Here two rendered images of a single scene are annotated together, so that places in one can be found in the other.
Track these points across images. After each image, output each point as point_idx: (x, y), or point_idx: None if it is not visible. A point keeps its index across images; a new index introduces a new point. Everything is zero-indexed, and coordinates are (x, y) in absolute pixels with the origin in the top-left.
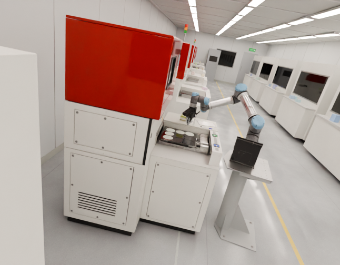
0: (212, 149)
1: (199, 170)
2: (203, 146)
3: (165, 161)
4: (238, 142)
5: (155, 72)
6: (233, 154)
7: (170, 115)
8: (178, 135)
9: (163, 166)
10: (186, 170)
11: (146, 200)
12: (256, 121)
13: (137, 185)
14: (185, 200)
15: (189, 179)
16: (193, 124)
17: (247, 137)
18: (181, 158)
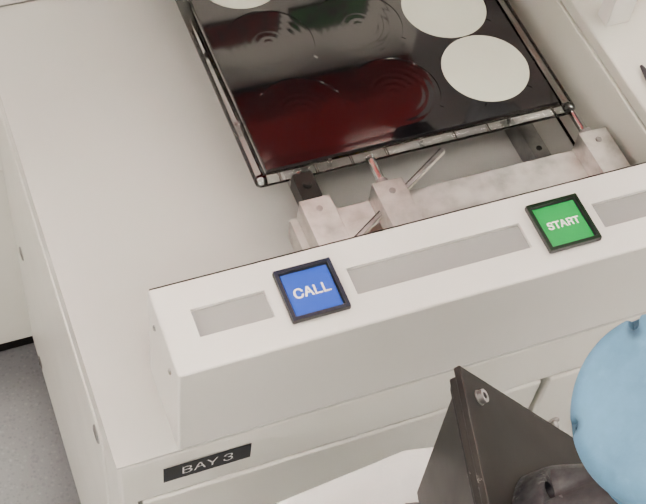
0: (189, 286)
1: (74, 344)
2: (309, 228)
3: (4, 118)
4: (453, 435)
5: None
6: (424, 489)
7: None
8: (356, 15)
9: (8, 149)
10: (49, 276)
11: (23, 274)
12: (618, 381)
13: None
14: (80, 450)
15: (64, 348)
16: (604, 9)
17: (581, 470)
18: (87, 179)
